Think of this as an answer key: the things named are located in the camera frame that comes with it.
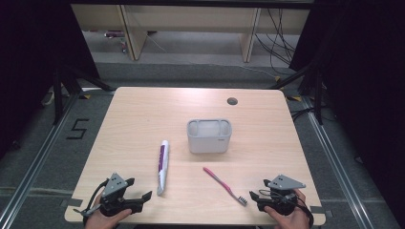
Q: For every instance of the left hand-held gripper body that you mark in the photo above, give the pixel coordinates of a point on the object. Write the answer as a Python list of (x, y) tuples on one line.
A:
[(114, 186)]

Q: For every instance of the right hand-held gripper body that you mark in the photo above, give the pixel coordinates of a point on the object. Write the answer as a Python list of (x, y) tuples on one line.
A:
[(281, 183)]

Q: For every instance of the pink toothbrush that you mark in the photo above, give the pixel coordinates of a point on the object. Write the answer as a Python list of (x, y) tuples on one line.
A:
[(223, 184)]

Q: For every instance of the white and purple toothpaste tube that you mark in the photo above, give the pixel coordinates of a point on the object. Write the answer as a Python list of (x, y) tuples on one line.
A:
[(163, 165)]

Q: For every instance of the grey toothbrush holder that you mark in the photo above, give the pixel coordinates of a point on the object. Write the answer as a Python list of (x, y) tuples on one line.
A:
[(208, 143)]

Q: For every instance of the person's left hand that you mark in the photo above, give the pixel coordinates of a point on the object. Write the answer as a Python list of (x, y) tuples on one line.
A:
[(103, 221)]

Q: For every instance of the person's right hand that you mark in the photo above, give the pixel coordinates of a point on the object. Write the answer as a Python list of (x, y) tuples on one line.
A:
[(288, 221)]

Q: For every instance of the grey tape piece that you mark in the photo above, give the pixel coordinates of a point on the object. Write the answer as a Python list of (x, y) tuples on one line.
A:
[(74, 202), (317, 209)]

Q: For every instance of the yellow and black tape marker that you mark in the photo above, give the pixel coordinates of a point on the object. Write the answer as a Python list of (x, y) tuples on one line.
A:
[(84, 96)]

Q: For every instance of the black metal stand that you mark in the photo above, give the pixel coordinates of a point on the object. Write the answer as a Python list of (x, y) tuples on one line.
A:
[(58, 95), (318, 95)]

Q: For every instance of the white bundle by stand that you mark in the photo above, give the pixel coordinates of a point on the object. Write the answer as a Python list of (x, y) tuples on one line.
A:
[(49, 99)]

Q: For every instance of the black curtain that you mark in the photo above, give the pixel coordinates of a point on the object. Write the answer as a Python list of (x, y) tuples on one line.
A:
[(31, 63), (366, 95)]

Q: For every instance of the pink item under desk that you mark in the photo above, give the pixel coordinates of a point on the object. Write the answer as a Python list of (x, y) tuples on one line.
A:
[(114, 34)]

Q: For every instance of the aluminium floor rail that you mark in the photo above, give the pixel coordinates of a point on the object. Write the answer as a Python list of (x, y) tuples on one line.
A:
[(35, 165), (337, 165)]

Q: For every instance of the light wooden desk frame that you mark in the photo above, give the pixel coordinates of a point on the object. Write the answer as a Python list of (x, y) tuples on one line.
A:
[(191, 19)]

